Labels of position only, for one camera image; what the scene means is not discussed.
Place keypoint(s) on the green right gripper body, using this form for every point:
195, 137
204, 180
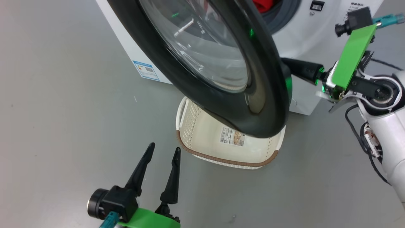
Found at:
352, 57

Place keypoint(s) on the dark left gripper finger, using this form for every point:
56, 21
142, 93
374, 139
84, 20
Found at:
172, 180
140, 167

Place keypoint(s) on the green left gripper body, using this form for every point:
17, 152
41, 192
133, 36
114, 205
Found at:
148, 220

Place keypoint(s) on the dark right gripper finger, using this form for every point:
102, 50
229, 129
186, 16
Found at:
303, 71

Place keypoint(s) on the black round glass washer door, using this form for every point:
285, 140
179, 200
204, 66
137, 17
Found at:
259, 120

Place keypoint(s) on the red garment with white stripes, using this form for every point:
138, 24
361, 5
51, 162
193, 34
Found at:
262, 4

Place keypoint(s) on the white front-load washing machine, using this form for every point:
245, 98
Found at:
303, 44

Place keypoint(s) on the cream perforated laundry basket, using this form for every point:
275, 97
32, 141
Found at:
202, 136

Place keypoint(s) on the grey rubber door seal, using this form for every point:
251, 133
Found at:
286, 14

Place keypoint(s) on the black door lock slot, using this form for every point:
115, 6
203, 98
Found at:
317, 5

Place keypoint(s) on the paper label inside basket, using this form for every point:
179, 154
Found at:
232, 137

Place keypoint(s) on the printed text notice sticker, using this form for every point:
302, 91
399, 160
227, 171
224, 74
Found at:
354, 7

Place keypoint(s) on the blue energy label sticker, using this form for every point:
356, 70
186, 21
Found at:
146, 70

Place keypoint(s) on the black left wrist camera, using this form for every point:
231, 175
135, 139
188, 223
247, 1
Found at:
117, 199

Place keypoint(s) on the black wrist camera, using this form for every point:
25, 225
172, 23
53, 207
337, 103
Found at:
357, 19
117, 199

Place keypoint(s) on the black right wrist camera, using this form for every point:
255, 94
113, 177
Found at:
357, 19

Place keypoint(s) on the teal left camera connector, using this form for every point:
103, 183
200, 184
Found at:
110, 220

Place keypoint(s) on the teal camera connector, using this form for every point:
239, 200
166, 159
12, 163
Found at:
110, 220
389, 19

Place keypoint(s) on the teal right camera connector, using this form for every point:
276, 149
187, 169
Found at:
389, 19

